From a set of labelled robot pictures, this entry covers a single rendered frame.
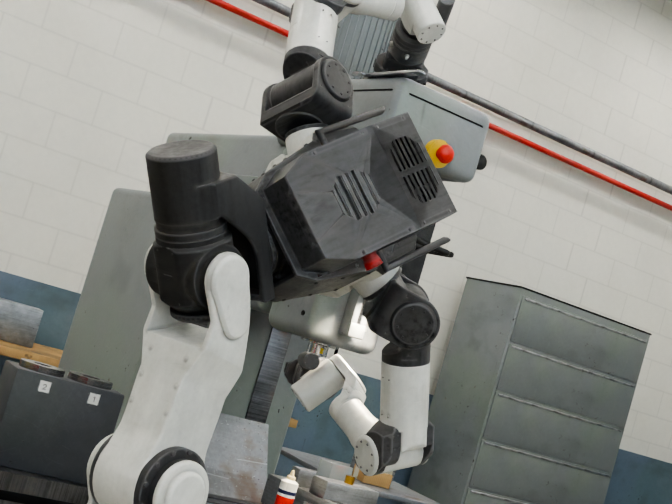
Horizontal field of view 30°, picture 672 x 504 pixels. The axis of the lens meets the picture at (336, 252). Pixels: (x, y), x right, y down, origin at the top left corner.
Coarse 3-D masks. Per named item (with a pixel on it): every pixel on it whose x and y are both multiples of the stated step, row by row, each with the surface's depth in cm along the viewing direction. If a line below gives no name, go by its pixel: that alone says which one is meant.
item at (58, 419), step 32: (0, 384) 245; (32, 384) 238; (64, 384) 241; (96, 384) 245; (0, 416) 238; (32, 416) 239; (64, 416) 242; (96, 416) 244; (0, 448) 237; (32, 448) 239; (64, 448) 242
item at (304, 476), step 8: (296, 472) 285; (304, 472) 285; (312, 472) 286; (272, 480) 291; (280, 480) 289; (296, 480) 284; (304, 480) 285; (264, 488) 293; (272, 488) 290; (304, 488) 284; (264, 496) 292; (272, 496) 289; (296, 496) 283; (304, 496) 280; (312, 496) 278
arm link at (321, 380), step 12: (300, 360) 258; (312, 360) 254; (324, 360) 260; (300, 372) 263; (312, 372) 256; (324, 372) 255; (336, 372) 255; (300, 384) 255; (312, 384) 254; (324, 384) 254; (336, 384) 255; (300, 396) 253; (312, 396) 254; (324, 396) 255; (312, 408) 255
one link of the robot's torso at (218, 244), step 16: (160, 240) 199; (208, 240) 198; (224, 240) 200; (160, 256) 200; (176, 256) 197; (192, 256) 197; (208, 256) 198; (160, 272) 201; (176, 272) 198; (192, 272) 197; (160, 288) 203; (176, 288) 200; (192, 288) 197; (176, 304) 201; (192, 304) 200
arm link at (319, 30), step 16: (304, 0) 241; (320, 0) 240; (336, 0) 242; (352, 0) 243; (304, 16) 238; (320, 16) 238; (336, 16) 242; (304, 32) 235; (320, 32) 236; (288, 48) 235; (320, 48) 234
